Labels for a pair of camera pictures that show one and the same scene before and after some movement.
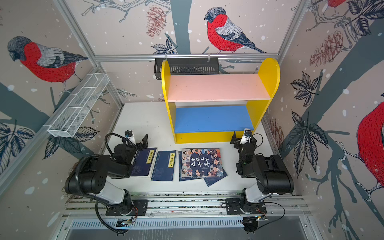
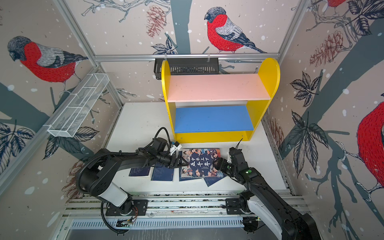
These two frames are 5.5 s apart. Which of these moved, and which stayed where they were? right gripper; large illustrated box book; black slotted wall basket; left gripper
Moved: right gripper; left gripper
Stayed: black slotted wall basket; large illustrated box book
